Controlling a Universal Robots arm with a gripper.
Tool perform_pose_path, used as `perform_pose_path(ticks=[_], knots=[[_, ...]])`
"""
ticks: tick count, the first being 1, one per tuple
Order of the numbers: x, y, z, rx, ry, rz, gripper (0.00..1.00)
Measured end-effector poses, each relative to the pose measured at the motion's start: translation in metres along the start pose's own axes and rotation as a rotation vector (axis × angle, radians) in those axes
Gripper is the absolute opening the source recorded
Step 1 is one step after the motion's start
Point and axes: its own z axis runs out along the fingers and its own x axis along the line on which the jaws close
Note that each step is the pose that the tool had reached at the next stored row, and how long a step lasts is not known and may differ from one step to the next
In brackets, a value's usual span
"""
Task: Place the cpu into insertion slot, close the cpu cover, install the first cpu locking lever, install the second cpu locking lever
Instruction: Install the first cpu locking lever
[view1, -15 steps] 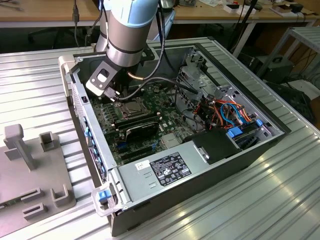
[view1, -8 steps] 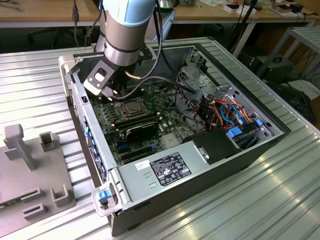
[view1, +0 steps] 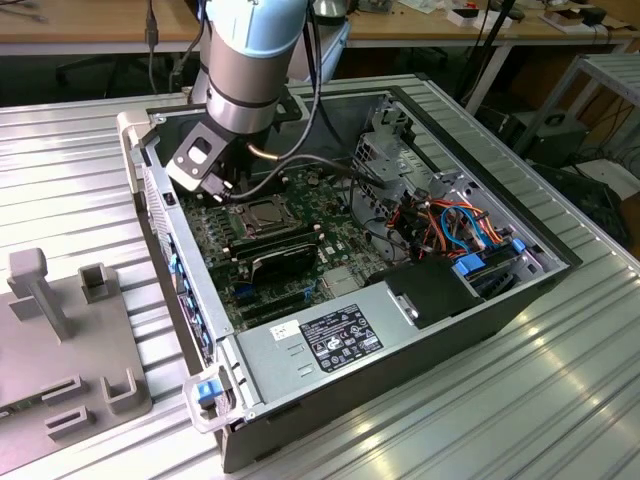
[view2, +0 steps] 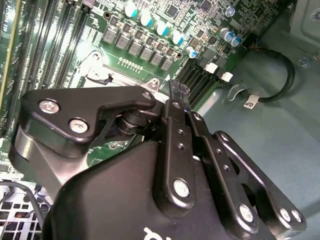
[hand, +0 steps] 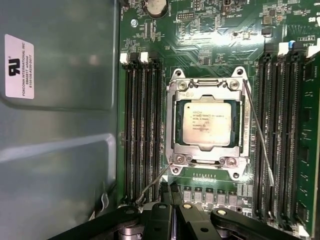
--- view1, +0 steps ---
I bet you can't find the green motherboard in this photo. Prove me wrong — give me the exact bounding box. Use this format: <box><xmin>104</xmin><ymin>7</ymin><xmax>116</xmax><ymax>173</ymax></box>
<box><xmin>177</xmin><ymin>164</ymin><xmax>404</xmax><ymax>335</ymax></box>

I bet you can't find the silver chipset heatsink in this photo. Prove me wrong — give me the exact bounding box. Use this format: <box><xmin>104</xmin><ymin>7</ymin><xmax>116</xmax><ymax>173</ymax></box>
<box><xmin>321</xmin><ymin>268</ymin><xmax>365</xmax><ymax>297</ymax></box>

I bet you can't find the black graphics card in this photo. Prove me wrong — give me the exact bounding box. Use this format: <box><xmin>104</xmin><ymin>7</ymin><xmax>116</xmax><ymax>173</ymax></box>
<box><xmin>248</xmin><ymin>241</ymin><xmax>322</xmax><ymax>287</ymax></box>

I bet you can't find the grey hanging cable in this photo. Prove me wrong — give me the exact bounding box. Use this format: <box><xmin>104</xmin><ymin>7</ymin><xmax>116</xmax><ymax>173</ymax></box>
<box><xmin>143</xmin><ymin>0</ymin><xmax>161</xmax><ymax>97</ymax></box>

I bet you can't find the grey parts rack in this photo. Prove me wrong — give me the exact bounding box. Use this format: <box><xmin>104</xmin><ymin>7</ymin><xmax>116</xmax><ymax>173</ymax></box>
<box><xmin>0</xmin><ymin>247</ymin><xmax>154</xmax><ymax>444</ymax></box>

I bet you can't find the black expansion slot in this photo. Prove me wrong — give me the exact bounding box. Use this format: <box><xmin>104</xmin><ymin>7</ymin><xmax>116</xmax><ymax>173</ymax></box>
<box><xmin>230</xmin><ymin>288</ymin><xmax>307</xmax><ymax>312</ymax></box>
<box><xmin>239</xmin><ymin>298</ymin><xmax>312</xmax><ymax>326</ymax></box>

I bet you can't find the open grey PC case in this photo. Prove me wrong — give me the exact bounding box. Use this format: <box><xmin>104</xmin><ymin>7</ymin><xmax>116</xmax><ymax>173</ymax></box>
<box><xmin>130</xmin><ymin>84</ymin><xmax>585</xmax><ymax>475</ymax></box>

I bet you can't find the grey metal frame table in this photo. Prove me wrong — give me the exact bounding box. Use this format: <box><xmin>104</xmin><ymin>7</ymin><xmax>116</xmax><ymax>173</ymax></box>
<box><xmin>514</xmin><ymin>52</ymin><xmax>640</xmax><ymax>169</ymax></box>

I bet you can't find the black plastic cover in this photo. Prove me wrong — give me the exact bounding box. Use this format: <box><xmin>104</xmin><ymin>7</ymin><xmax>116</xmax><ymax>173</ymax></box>
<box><xmin>363</xmin><ymin>259</ymin><xmax>485</xmax><ymax>330</ymax></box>

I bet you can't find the silver perforated drive cage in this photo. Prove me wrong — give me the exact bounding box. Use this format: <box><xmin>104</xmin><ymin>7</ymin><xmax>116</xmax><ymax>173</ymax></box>
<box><xmin>349</xmin><ymin>132</ymin><xmax>436</xmax><ymax>231</ymax></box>

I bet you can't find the brown cardboard box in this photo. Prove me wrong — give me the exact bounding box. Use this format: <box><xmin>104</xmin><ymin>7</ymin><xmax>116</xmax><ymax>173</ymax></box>
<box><xmin>542</xmin><ymin>7</ymin><xmax>585</xmax><ymax>32</ymax></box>

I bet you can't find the black RAM slot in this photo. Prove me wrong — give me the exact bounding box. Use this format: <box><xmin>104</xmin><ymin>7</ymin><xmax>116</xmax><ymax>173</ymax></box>
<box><xmin>231</xmin><ymin>232</ymin><xmax>322</xmax><ymax>259</ymax></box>
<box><xmin>227</xmin><ymin>222</ymin><xmax>318</xmax><ymax>249</ymax></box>
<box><xmin>229</xmin><ymin>227</ymin><xmax>320</xmax><ymax>254</ymax></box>

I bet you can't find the hard disk in blue carrier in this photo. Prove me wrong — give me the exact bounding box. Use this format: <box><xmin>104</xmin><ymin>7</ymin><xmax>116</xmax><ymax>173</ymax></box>
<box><xmin>451</xmin><ymin>248</ymin><xmax>519</xmax><ymax>302</ymax></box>

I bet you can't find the white cardboard box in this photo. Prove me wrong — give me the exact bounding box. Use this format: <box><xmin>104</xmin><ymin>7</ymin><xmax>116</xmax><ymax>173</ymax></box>
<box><xmin>446</xmin><ymin>5</ymin><xmax>515</xmax><ymax>30</ymax></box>

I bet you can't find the thin metal locking lever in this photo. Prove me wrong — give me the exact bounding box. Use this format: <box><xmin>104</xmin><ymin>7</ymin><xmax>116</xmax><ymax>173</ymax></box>
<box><xmin>242</xmin><ymin>221</ymin><xmax>302</xmax><ymax>239</ymax></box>

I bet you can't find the orange wire bundle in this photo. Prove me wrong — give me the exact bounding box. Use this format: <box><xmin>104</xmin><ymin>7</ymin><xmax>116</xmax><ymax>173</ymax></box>
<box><xmin>427</xmin><ymin>198</ymin><xmax>504</xmax><ymax>244</ymax></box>

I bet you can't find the black camera cable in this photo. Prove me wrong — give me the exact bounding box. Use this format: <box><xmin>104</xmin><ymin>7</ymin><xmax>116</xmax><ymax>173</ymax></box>
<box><xmin>199</xmin><ymin>155</ymin><xmax>389</xmax><ymax>204</ymax></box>

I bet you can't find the silver power supply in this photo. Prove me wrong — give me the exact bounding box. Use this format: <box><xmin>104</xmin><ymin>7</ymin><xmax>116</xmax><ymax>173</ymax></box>
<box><xmin>233</xmin><ymin>279</ymin><xmax>420</xmax><ymax>407</ymax></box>

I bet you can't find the blue data wire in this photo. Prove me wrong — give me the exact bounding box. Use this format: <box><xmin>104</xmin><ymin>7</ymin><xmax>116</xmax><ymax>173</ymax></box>
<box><xmin>439</xmin><ymin>203</ymin><xmax>489</xmax><ymax>251</ymax></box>

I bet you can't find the long wooden desk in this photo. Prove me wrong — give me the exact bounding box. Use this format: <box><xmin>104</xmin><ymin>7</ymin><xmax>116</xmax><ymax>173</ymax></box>
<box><xmin>0</xmin><ymin>0</ymin><xmax>640</xmax><ymax>117</ymax></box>

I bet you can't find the red wire bundle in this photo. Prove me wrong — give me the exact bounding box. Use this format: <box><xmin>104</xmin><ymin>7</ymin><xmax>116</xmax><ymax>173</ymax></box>
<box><xmin>392</xmin><ymin>204</ymin><xmax>431</xmax><ymax>256</ymax></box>

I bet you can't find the metal socket cover frame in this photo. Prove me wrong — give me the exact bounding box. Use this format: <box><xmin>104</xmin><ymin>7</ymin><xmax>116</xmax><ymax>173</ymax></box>
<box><xmin>233</xmin><ymin>198</ymin><xmax>297</xmax><ymax>240</ymax></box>

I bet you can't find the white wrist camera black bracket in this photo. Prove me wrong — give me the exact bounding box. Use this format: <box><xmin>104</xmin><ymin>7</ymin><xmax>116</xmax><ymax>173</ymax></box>
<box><xmin>165</xmin><ymin>121</ymin><xmax>232</xmax><ymax>194</ymax></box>

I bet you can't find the green RAM stick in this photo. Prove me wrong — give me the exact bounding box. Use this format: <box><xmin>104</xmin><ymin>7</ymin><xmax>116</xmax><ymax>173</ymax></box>
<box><xmin>0</xmin><ymin>394</ymin><xmax>46</xmax><ymax>417</ymax></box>

